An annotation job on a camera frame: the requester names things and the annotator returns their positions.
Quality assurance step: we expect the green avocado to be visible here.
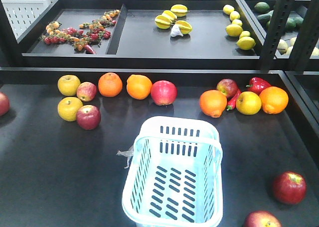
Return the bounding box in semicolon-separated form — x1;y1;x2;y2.
254;1;270;14

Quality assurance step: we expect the small pink apple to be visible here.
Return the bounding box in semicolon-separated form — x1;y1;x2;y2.
76;82;97;102

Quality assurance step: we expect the orange fruit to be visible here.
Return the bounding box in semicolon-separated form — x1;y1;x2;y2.
259;86;289;114
127;74;153;100
98;72;123;98
199;90;227;118

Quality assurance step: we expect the red pink apple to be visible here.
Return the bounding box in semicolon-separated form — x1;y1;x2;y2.
151;80;177;106

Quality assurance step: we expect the white garlic bulb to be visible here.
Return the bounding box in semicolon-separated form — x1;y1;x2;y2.
170;24;183;37

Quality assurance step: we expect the red chili pepper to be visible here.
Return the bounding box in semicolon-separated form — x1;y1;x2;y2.
226;89;241;111

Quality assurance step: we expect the black upright post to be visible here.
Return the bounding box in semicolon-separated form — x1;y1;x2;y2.
258;0;295;71

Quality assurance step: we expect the pale green pear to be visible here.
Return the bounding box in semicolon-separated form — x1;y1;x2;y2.
277;39;288;55

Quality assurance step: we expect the yellow lemon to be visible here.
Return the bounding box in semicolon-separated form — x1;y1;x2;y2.
236;36;256;50

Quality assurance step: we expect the dark red apple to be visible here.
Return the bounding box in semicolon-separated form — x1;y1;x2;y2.
76;105;101;130
272;171;307;205
243;211;282;227

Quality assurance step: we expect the yellow starfruit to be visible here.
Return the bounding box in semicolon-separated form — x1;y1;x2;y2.
170;4;188;17

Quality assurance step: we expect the red yellow apple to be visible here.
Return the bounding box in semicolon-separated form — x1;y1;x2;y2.
216;79;238;99

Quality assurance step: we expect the red apple at edge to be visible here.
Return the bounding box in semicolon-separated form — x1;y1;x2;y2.
0;92;10;116

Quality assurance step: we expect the cherry tomato vine bunch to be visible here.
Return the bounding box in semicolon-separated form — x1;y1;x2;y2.
39;9;121;54

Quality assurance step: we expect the light blue plastic basket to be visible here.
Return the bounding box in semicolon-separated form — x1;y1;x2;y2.
122;116;223;227

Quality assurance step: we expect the red bell pepper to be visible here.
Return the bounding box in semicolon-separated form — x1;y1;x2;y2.
246;77;272;95

